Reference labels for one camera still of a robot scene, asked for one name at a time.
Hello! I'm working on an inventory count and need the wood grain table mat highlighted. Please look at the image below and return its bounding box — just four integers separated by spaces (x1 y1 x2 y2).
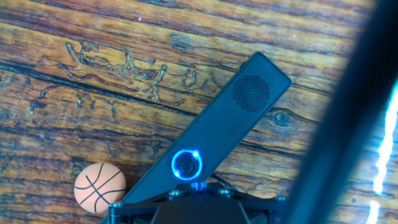
0 0 398 224

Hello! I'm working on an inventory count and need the black speaker bar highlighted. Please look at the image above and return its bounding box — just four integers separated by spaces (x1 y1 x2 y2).
121 51 293 205

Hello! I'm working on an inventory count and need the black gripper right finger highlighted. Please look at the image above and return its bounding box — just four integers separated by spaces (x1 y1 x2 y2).
203 182 287 224

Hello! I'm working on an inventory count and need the black knob with blue ring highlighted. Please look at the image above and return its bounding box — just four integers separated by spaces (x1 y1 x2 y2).
170 149 203 182

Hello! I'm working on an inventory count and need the small orange basketball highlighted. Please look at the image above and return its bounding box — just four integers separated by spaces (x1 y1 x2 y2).
73 162 127 215

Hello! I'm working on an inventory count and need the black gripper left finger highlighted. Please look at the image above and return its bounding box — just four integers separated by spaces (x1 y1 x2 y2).
107 182 195 224

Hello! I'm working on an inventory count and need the black camera cable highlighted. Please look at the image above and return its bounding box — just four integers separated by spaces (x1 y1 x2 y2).
279 0 398 224

